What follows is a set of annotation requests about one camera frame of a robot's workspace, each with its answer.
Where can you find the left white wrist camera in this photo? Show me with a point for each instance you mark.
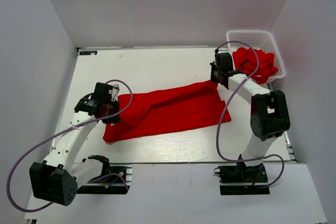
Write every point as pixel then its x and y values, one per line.
pixel 115 92

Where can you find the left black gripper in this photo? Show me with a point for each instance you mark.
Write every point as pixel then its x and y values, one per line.
pixel 115 119

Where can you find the red t shirt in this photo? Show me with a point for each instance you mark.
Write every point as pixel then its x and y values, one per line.
pixel 165 111

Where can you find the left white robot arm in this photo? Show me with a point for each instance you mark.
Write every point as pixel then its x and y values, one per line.
pixel 56 179

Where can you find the white plastic basket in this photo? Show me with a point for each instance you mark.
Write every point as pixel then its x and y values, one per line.
pixel 261 40

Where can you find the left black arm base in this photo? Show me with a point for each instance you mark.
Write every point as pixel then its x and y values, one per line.
pixel 116 184

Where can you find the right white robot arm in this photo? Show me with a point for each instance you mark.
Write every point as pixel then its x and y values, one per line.
pixel 269 116

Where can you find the black table label sticker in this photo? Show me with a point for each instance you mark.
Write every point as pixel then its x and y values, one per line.
pixel 88 53

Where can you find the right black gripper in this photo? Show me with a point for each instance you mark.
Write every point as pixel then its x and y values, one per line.
pixel 213 78

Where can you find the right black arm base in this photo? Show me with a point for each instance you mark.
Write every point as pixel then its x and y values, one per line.
pixel 238 180

